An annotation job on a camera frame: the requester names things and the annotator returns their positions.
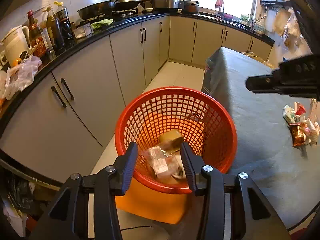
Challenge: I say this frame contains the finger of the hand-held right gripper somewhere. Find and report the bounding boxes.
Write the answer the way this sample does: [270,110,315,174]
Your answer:
[245,74,280,94]

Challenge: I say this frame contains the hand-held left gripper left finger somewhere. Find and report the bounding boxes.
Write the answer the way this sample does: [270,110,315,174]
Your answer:
[29,141,139,240]

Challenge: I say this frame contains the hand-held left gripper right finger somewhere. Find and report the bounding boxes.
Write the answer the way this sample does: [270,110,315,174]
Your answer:
[180,141,292,240]

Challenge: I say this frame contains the white green tissue packet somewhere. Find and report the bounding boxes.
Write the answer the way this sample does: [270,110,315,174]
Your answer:
[283,104,298,123]

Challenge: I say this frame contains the white pink wrapper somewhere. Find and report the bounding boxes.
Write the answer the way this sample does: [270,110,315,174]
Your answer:
[304,119,320,146]

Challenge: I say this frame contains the red plastic mesh basket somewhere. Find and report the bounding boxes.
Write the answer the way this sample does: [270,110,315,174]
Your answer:
[114,86,238,195]

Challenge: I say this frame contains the white crumpled wrapper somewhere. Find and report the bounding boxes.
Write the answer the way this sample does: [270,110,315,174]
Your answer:
[170,154,187,179]

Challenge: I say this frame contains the clear plastic wrapper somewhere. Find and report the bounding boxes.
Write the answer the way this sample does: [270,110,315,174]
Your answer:
[147,146,175,179]

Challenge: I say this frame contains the yellow plastic bag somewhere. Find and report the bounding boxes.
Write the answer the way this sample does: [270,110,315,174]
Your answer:
[240,51,275,68]

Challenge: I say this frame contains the red white wrapper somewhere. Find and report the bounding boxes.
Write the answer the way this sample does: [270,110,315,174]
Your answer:
[294,102,307,116]

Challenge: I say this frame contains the brown cardboard box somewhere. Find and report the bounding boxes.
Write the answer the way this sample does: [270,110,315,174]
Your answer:
[159,130,184,151]

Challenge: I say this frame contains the orange plastic stool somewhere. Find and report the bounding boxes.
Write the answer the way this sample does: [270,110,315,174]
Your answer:
[115,177,189,225]

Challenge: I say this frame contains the grey tablecloth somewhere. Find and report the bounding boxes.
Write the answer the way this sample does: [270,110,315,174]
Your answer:
[202,46,320,230]

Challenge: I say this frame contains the hanging plastic bags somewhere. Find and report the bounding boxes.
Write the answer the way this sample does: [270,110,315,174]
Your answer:
[272,7,306,53]

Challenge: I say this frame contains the beige base cabinets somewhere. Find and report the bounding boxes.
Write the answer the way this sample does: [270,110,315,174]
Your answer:
[0,15,273,184]

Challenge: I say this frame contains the pink topped faucet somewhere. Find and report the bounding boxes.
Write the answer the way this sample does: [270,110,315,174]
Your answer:
[214,0,225,19]

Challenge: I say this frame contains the dark pot with lid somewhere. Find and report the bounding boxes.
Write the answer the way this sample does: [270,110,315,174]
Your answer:
[183,0,200,14]

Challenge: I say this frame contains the steel pot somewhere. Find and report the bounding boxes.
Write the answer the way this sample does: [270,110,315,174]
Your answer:
[152,0,181,12]

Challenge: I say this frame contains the clear plastic bag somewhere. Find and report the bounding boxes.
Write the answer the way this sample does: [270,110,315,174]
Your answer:
[0,55,42,100]

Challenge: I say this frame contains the small carton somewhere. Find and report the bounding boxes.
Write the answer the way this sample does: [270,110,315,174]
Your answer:
[74,24,93,40]

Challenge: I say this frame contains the black countertop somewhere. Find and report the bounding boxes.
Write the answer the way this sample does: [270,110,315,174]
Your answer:
[0,10,275,135]

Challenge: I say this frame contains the green lettuce leaf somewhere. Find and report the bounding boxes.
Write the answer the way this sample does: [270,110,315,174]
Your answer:
[90,18,114,30]

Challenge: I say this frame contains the gas stove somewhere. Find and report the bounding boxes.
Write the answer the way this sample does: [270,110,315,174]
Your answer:
[75,8,143,28]

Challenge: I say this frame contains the wok with steel lid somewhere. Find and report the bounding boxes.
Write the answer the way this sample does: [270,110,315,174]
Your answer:
[114,0,153,11]

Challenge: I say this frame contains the red label sauce bottle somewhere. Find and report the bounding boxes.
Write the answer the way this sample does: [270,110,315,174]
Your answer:
[27,10,48,57]

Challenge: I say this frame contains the dark soy sauce bottle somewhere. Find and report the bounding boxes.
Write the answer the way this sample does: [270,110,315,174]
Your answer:
[54,1,75,42]

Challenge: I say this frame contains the black wok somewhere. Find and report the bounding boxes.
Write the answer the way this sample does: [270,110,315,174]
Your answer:
[77,0,120,20]

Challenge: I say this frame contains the white kettle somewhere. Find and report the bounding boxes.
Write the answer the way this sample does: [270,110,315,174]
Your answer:
[1,26,30,68]

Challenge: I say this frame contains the black cable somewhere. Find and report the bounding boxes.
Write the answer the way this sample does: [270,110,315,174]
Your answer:
[119,226,156,232]

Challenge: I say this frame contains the black wall rack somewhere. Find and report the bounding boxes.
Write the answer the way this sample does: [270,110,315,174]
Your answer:
[259,0,293,12]

